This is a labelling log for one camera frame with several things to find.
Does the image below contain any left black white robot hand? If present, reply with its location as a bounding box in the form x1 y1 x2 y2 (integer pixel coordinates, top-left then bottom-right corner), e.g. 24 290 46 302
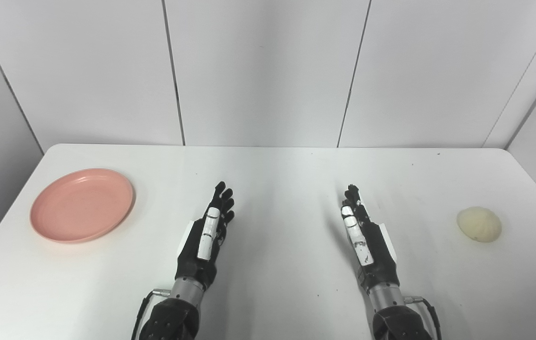
175 181 235 290

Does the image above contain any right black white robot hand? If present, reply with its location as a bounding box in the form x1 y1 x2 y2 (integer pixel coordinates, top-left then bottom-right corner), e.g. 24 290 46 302
342 184 399 294

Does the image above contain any cream steamed bun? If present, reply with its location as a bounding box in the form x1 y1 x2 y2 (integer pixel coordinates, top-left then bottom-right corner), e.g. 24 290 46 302
457 206 503 243

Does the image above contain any pink round plate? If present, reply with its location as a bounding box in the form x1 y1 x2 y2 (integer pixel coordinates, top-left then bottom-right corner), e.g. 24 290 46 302
30 169 135 244

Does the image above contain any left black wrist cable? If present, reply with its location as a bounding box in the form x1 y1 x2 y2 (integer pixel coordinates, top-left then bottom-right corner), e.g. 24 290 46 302
131 289 171 340

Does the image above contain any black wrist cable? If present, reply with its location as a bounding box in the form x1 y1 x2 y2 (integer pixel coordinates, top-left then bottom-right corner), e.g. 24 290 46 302
404 296 442 340
131 289 171 340

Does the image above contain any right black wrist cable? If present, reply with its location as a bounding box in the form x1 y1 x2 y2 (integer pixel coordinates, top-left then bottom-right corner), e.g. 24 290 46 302
404 296 442 340

